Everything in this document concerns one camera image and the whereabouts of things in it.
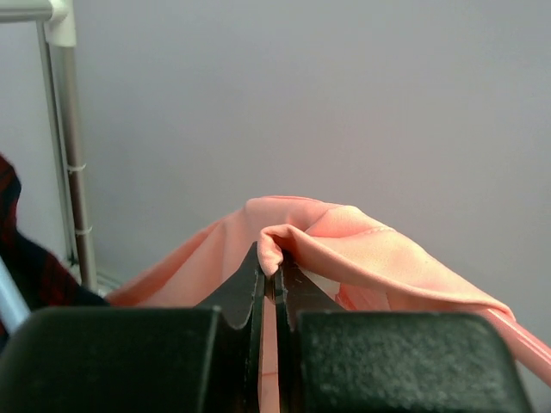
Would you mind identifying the light blue hanger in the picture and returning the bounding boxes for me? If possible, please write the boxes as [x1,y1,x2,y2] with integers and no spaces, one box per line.
[0,259,30,335]

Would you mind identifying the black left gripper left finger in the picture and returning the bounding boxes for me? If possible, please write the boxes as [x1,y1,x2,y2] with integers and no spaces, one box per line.
[1,248,264,412]

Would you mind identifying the pink skirt hanger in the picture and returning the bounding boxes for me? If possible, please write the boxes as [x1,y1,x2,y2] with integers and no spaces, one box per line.
[486,310,550,369]

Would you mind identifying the red black plaid garment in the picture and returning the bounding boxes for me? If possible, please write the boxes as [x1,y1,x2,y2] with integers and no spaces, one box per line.
[0,152,108,336]

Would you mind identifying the white silver clothes rack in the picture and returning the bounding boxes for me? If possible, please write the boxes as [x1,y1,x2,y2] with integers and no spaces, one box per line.
[1,1,98,290]

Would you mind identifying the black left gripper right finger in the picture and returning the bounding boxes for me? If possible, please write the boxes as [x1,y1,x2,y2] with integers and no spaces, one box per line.
[274,258,532,412]

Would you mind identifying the pink pleated skirt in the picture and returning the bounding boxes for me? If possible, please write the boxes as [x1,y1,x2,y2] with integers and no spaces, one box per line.
[108,196,513,412]

